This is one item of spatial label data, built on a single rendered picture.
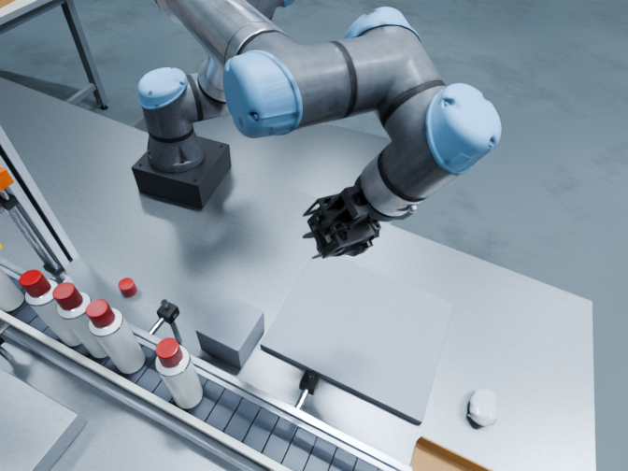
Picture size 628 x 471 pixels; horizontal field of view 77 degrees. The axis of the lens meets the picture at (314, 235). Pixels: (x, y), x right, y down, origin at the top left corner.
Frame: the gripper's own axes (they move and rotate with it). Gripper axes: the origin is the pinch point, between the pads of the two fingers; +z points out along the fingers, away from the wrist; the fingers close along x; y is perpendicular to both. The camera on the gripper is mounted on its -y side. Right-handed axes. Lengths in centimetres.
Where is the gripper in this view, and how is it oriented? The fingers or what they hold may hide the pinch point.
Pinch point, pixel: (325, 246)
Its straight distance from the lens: 66.7
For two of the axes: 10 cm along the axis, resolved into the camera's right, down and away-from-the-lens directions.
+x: 4.1, 8.9, -2.1
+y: -8.1, 2.4, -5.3
